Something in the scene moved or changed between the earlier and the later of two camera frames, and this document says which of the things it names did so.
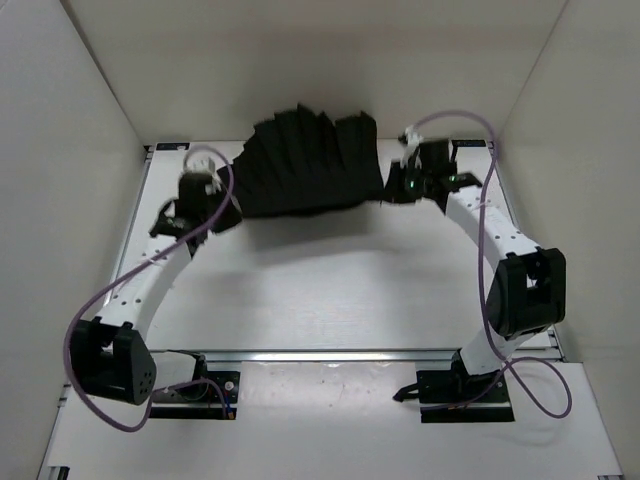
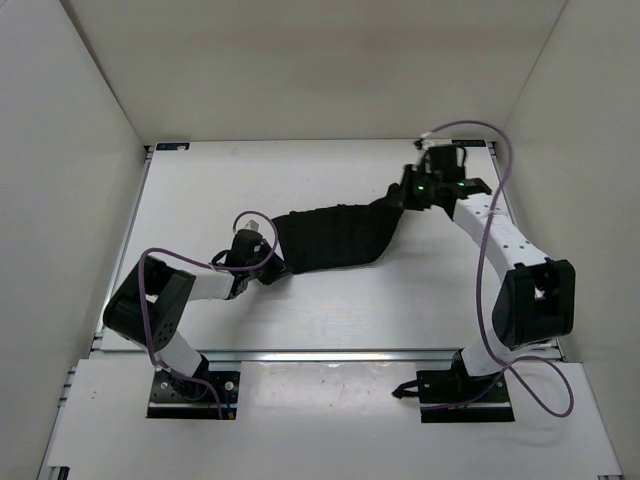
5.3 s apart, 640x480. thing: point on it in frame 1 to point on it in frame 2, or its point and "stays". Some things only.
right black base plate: (450, 396) stays
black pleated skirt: (300, 159) to (339, 235)
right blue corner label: (469, 143) stays
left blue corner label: (172, 146) stays
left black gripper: (233, 219) to (278, 269)
